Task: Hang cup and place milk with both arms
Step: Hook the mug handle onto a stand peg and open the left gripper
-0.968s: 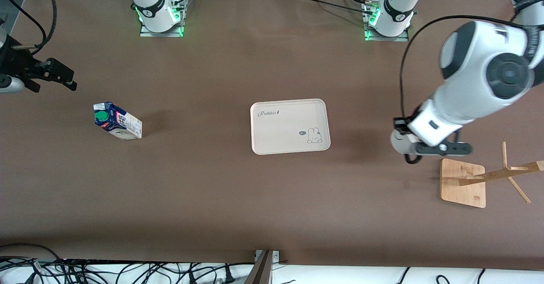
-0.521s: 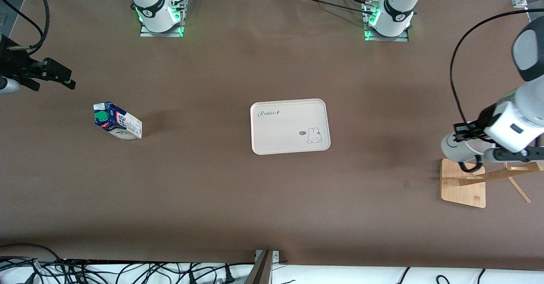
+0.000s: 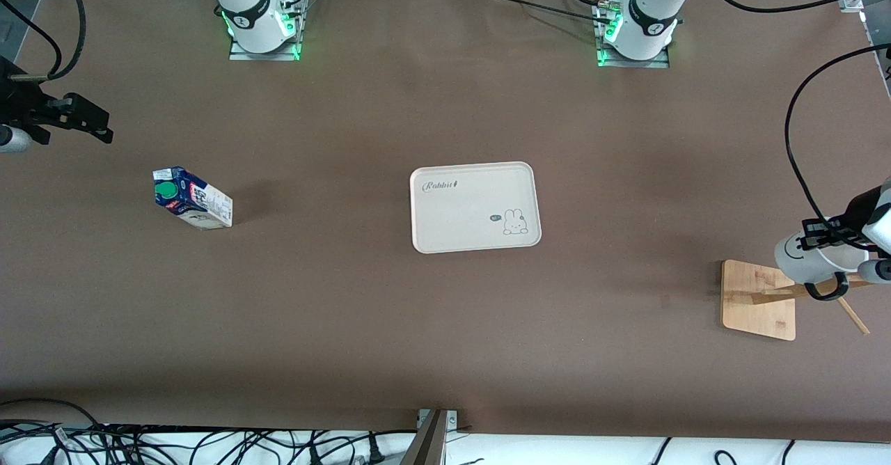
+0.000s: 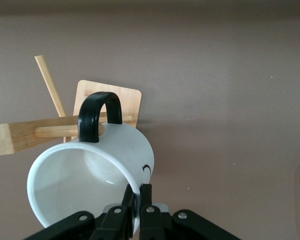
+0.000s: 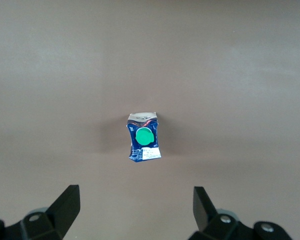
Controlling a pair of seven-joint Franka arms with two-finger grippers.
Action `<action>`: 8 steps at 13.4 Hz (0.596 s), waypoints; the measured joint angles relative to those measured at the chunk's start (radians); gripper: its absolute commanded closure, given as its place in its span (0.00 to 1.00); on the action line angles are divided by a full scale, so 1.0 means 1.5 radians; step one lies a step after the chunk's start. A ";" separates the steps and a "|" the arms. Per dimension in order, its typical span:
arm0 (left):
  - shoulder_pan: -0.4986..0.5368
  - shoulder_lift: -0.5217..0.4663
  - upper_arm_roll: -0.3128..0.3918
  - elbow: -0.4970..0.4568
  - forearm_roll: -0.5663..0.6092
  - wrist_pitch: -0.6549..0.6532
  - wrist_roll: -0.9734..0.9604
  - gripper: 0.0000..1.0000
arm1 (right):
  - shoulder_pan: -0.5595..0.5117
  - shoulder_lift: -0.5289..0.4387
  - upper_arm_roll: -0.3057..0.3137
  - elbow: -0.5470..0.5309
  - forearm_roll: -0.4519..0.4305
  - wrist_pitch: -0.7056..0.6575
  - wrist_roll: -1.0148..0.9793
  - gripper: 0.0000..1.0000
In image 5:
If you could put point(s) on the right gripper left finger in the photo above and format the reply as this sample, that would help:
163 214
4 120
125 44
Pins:
55 220

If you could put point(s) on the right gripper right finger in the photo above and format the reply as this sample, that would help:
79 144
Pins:
215 227

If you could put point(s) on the blue milk carton green cap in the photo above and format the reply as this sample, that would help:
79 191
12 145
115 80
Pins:
143 137

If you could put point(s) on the brown table cover sheet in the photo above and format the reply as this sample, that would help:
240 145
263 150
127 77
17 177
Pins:
65 75

